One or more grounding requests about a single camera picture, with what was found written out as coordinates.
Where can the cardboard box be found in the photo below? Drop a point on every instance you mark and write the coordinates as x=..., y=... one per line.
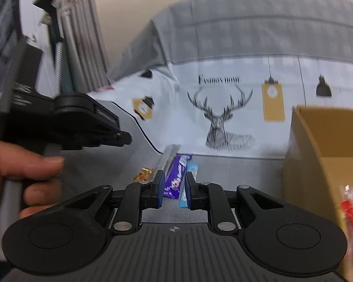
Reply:
x=311, y=152

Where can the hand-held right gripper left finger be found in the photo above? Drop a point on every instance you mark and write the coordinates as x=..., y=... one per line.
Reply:
x=160, y=188

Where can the deer printed quilt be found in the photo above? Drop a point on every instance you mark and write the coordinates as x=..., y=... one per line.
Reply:
x=179, y=108

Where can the silver snack packet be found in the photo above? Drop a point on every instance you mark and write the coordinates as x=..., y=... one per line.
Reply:
x=170, y=157

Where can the grey striped curtain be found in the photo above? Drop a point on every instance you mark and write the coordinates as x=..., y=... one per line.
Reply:
x=82, y=50

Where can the person's left hand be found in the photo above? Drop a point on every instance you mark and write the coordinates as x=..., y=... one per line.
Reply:
x=14, y=161

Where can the grey checkered pillow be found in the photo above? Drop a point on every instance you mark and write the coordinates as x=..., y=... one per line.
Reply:
x=238, y=29

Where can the purple snack packet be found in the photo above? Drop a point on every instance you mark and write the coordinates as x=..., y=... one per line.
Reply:
x=176, y=176

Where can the golden candy wrapper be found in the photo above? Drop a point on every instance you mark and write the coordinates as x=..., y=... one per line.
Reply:
x=142, y=174

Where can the teal curtain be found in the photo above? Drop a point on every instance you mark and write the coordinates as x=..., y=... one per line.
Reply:
x=67, y=79

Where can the white window frame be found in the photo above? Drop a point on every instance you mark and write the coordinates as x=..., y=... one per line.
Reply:
x=41, y=73

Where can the light blue snack packet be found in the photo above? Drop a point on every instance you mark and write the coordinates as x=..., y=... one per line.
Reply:
x=191, y=169

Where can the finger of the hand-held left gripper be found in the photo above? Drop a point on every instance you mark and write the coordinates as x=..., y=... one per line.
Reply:
x=111, y=136

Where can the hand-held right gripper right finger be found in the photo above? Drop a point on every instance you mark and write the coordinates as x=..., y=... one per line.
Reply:
x=188, y=188

